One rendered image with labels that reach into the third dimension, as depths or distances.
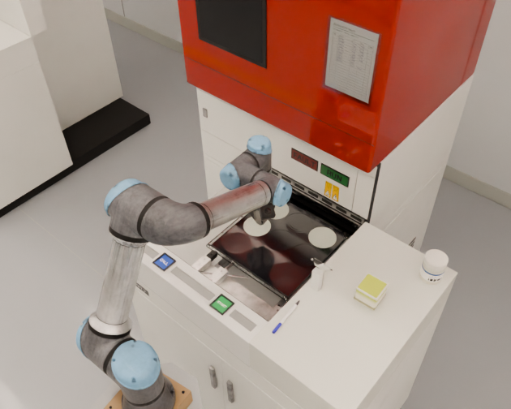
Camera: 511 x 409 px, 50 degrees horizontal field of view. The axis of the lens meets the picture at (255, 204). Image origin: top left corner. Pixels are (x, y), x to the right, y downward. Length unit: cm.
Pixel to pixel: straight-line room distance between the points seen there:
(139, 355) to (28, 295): 173
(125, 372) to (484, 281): 218
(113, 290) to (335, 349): 65
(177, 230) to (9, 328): 189
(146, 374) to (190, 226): 41
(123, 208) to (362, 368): 79
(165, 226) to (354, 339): 68
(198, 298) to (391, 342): 60
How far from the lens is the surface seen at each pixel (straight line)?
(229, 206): 143
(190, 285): 180
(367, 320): 173
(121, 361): 151
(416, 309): 178
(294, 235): 199
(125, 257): 144
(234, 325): 170
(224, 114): 218
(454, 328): 298
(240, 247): 196
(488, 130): 341
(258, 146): 168
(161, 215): 131
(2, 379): 295
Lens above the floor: 239
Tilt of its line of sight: 45 degrees down
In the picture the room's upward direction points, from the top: 1 degrees counter-clockwise
